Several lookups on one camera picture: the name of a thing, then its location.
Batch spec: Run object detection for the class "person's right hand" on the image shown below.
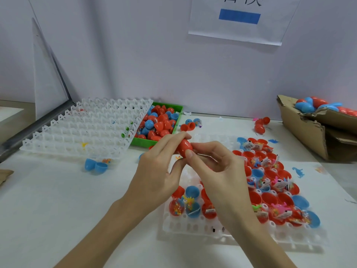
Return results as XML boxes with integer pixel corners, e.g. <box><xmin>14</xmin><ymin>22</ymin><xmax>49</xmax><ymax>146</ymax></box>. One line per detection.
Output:
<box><xmin>184</xmin><ymin>140</ymin><xmax>258</xmax><ymax>229</ymax></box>

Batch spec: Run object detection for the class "person's left hand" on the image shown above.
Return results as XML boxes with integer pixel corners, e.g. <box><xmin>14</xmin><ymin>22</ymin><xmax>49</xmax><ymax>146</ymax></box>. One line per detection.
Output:
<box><xmin>120</xmin><ymin>131</ymin><xmax>193</xmax><ymax>218</ymax></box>

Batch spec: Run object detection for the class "clear plastic egg tray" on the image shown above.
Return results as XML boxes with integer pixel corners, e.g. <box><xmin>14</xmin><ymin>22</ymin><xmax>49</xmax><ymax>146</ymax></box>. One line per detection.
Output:
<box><xmin>19</xmin><ymin>98</ymin><xmax>154</xmax><ymax>160</ymax></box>
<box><xmin>162</xmin><ymin>134</ymin><xmax>329</xmax><ymax>246</ymax></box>

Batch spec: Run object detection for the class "blue egg shell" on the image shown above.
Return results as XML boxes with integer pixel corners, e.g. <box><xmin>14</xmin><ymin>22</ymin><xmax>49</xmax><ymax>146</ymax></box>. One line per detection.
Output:
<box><xmin>84</xmin><ymin>158</ymin><xmax>109</xmax><ymax>175</ymax></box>

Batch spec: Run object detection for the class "small capsule cluster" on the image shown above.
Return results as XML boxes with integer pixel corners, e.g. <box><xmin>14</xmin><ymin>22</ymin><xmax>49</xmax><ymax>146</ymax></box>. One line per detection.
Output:
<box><xmin>180</xmin><ymin>118</ymin><xmax>203</xmax><ymax>132</ymax></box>

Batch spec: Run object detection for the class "cardboard box of capsules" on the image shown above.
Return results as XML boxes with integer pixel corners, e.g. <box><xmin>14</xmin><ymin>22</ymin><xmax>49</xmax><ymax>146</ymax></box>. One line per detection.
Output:
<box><xmin>277</xmin><ymin>95</ymin><xmax>357</xmax><ymax>162</ymax></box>

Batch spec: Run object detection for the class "pile of finished eggs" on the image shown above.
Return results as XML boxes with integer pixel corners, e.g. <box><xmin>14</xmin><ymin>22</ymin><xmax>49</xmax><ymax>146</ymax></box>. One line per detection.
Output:
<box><xmin>294</xmin><ymin>97</ymin><xmax>357</xmax><ymax>117</ymax></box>

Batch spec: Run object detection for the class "person's right forearm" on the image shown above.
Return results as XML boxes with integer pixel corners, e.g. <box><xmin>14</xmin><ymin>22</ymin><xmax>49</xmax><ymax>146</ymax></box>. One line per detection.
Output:
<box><xmin>230</xmin><ymin>212</ymin><xmax>296</xmax><ymax>268</ymax></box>

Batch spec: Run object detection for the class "green plastic tray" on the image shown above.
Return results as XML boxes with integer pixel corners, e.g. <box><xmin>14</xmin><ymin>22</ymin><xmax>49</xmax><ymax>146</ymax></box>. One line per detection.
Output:
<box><xmin>131</xmin><ymin>101</ymin><xmax>184</xmax><ymax>149</ymax></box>

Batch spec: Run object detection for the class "clear triangular panel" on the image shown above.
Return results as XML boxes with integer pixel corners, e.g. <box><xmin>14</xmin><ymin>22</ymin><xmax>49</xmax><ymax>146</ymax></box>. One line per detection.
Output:
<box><xmin>32</xmin><ymin>18</ymin><xmax>72</xmax><ymax>121</ymax></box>

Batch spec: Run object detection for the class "flat brown cardboard sheet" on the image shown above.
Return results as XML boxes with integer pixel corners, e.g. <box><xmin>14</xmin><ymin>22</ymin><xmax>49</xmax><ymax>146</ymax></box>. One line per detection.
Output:
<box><xmin>0</xmin><ymin>169</ymin><xmax>15</xmax><ymax>186</ymax></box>

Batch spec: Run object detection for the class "white paper sign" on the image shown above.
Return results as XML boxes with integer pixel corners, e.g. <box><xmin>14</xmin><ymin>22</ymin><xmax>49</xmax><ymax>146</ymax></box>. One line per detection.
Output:
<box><xmin>189</xmin><ymin>0</ymin><xmax>302</xmax><ymax>46</ymax></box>

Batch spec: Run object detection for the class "grey metal rail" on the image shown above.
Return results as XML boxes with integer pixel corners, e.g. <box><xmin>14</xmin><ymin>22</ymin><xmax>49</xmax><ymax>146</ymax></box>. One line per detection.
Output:
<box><xmin>0</xmin><ymin>99</ymin><xmax>76</xmax><ymax>162</ymax></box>

